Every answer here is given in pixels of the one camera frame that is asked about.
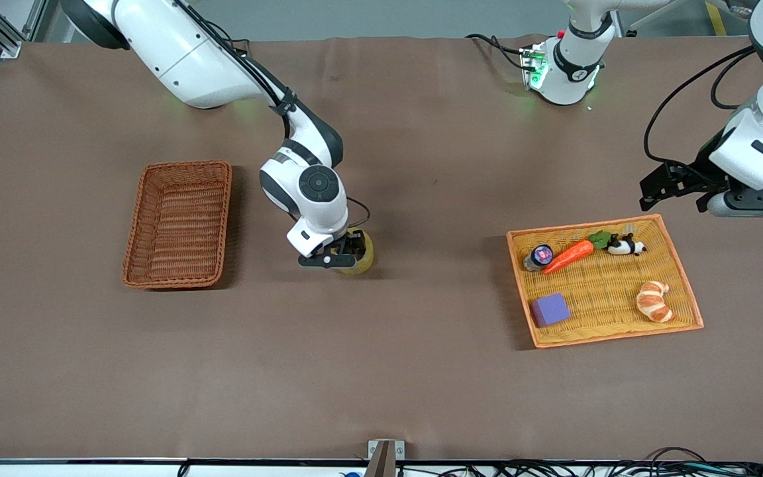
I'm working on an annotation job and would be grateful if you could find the small dark-capped bottle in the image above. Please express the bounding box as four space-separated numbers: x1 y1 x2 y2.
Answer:
523 244 555 273

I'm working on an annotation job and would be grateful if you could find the yellow wicker tray basket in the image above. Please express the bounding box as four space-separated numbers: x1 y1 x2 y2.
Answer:
506 213 705 349

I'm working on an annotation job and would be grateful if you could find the black white panda toy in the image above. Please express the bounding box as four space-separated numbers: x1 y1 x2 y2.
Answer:
605 233 647 257

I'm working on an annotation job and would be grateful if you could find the brown wicker basket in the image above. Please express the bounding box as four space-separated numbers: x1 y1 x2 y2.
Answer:
121 160 233 290

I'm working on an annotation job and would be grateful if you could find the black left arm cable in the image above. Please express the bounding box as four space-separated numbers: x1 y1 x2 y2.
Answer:
710 50 757 111
642 45 757 168

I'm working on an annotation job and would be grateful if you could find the orange toy carrot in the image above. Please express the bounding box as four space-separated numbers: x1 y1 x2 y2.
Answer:
542 230 614 275

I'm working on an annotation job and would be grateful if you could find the black cable bundle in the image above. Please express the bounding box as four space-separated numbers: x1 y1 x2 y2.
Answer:
391 447 763 477

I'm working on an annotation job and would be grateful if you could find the black base cable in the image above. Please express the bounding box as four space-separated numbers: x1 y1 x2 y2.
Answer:
466 33 529 70

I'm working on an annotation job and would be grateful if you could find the brown table cover sheet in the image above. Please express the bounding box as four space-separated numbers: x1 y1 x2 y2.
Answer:
0 34 763 462

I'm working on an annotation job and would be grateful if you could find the purple foam block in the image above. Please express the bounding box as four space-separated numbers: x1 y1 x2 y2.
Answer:
530 292 572 328

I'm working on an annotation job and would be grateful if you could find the toy croissant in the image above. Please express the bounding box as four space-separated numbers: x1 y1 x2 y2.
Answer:
636 280 675 324

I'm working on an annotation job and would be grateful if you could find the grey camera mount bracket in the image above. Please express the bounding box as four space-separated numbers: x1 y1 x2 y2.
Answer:
367 439 405 477

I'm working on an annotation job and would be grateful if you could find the yellowish clear tape roll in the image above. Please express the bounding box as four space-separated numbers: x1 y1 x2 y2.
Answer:
334 228 376 276

